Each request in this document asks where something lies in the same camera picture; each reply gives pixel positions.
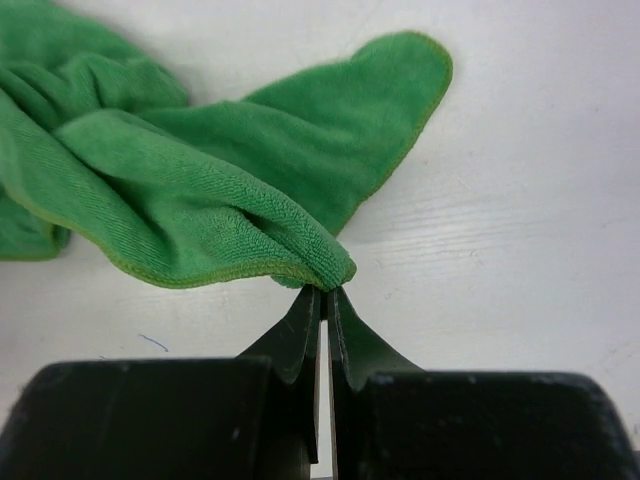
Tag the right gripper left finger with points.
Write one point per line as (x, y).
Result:
(253, 416)

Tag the green microfiber towel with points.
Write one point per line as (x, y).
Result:
(100, 140)

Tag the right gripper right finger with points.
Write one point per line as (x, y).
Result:
(395, 420)

